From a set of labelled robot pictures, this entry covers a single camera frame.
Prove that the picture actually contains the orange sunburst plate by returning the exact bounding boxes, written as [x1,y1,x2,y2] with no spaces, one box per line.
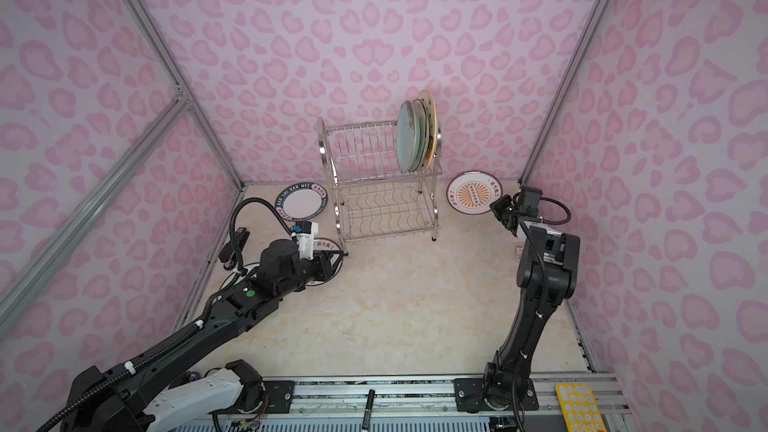
[307,237,344,287]
[446,171,503,215]

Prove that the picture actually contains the white plate black text rim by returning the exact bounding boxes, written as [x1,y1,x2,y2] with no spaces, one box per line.
[274,182,329,222]

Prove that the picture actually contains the white plate black rings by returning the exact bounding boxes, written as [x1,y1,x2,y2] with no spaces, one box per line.
[219,262,262,292]

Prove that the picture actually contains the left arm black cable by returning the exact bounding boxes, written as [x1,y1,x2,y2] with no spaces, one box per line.
[35,196,295,432]

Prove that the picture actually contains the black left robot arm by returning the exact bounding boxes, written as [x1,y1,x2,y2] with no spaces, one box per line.
[51,239,346,431]

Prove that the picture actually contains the mint green flower plate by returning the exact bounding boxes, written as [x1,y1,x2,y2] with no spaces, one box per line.
[396,100,417,173]

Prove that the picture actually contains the black stapler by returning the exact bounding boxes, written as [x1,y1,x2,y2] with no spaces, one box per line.
[218,227,250,271]

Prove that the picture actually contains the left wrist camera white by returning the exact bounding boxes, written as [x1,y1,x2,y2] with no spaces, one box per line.
[292,220,319,260]

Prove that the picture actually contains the halloween cat star plate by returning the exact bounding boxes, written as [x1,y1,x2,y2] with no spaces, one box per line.
[418,90,438,171]

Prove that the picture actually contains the silver two-tier dish rack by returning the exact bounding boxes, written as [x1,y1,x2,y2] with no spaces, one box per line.
[317,119,442,251]

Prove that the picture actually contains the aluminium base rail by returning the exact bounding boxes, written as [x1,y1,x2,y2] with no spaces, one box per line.
[182,372,638,431]

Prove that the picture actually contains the black marker pen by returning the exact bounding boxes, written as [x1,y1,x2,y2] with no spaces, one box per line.
[361,389,376,431]

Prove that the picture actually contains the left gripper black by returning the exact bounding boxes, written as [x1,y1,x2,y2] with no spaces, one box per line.
[278,247,346,301]

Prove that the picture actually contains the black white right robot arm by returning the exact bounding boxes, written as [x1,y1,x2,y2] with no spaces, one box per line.
[482,186,581,412]

